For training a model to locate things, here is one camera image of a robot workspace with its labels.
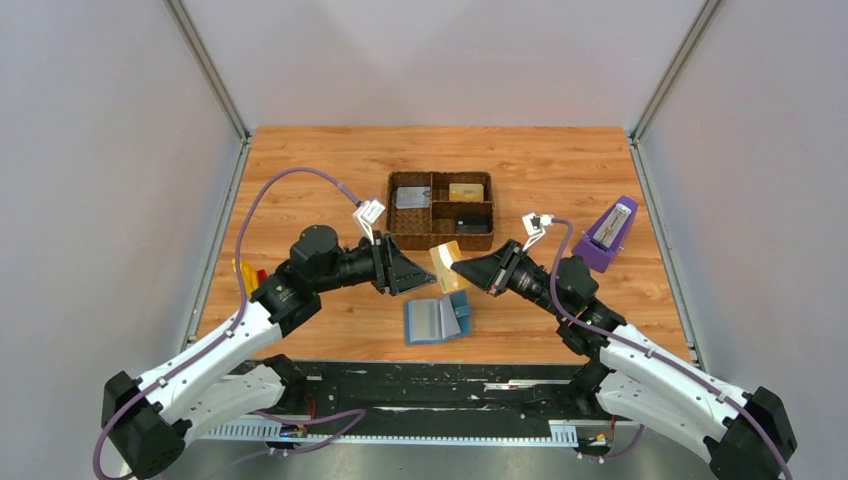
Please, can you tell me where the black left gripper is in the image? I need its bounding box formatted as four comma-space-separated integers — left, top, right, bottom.
314, 230, 437, 296

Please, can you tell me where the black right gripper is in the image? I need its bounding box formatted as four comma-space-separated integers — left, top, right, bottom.
450, 240, 567, 320

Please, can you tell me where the teal leather card holder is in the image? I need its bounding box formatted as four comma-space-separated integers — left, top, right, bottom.
403, 291, 472, 345

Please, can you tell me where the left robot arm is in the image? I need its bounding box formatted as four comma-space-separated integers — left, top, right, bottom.
93, 225, 436, 479

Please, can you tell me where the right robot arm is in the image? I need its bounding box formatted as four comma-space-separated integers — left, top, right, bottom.
451, 240, 797, 479

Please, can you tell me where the black VIP card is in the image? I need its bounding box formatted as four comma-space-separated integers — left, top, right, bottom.
455, 219, 491, 235

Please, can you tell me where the silver card in basket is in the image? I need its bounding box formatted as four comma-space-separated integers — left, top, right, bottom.
395, 186, 431, 210

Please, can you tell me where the gold card in basket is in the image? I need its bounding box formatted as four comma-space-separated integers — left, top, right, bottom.
448, 183, 485, 202

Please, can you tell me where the brown woven divided basket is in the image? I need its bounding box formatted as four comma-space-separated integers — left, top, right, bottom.
386, 171, 495, 251

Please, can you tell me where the purple metronome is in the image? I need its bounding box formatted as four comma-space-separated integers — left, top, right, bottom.
572, 196, 639, 273

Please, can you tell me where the yellow toy block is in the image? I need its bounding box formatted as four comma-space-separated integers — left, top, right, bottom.
232, 259, 260, 297

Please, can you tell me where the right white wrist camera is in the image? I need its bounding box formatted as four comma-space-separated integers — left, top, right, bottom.
522, 212, 554, 251

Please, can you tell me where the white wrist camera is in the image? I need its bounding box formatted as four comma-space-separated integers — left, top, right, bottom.
522, 212, 554, 251
352, 199, 386, 244

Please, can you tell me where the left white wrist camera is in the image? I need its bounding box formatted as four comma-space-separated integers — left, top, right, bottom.
352, 199, 386, 244

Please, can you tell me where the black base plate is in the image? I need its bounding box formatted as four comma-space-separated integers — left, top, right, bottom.
270, 361, 614, 437

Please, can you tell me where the white slotted cable duct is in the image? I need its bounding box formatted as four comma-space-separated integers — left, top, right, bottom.
200, 417, 579, 448

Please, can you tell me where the aluminium frame rail left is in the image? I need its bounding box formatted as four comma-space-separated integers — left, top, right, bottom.
119, 0, 254, 480

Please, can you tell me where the aluminium frame rail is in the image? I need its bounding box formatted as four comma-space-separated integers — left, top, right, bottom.
633, 1, 743, 384
119, 0, 254, 480

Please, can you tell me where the aluminium frame rail right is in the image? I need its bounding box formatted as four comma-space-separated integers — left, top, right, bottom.
633, 1, 743, 384

